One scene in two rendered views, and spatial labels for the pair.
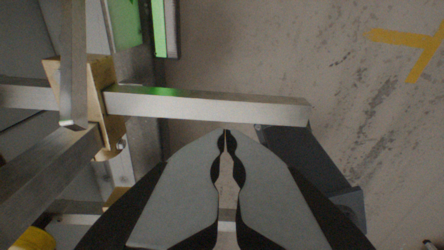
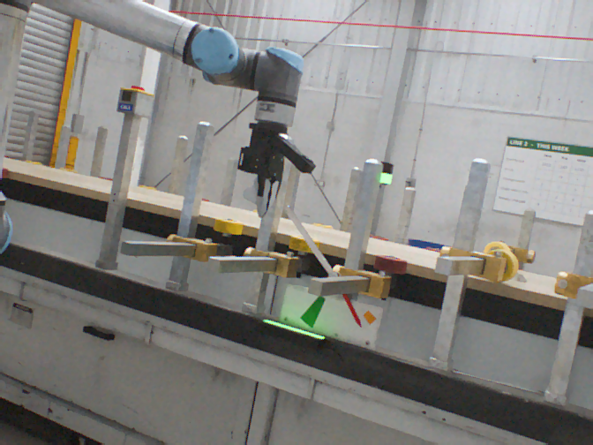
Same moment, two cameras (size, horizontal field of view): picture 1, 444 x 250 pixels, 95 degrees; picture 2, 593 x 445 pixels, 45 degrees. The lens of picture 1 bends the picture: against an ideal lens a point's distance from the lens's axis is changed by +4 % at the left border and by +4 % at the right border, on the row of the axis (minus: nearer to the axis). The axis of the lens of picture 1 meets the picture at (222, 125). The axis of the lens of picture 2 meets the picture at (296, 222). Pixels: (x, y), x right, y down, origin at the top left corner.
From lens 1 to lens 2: 159 cm
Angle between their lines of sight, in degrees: 76
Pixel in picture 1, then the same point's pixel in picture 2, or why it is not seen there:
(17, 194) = (273, 209)
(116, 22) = (296, 291)
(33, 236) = (231, 229)
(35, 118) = (271, 295)
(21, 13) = not seen: hidden behind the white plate
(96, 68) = (286, 261)
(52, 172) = (269, 221)
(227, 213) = (153, 251)
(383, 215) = not seen: outside the picture
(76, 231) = not seen: hidden behind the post
